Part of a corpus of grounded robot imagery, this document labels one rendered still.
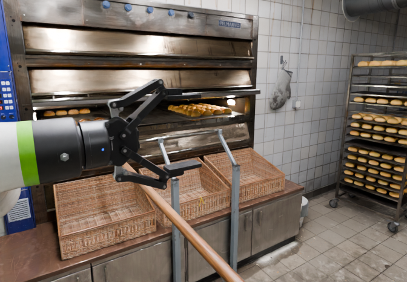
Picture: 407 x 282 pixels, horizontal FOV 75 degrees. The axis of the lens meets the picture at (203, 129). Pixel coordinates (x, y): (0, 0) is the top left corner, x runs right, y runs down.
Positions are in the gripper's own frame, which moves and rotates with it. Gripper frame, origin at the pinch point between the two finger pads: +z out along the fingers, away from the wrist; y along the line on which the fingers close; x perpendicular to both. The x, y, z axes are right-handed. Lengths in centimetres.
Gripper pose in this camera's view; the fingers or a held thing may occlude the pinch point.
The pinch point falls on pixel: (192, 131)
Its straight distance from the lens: 52.1
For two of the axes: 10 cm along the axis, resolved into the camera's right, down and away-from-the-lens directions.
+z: 8.5, -1.1, 5.2
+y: 0.0, 9.8, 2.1
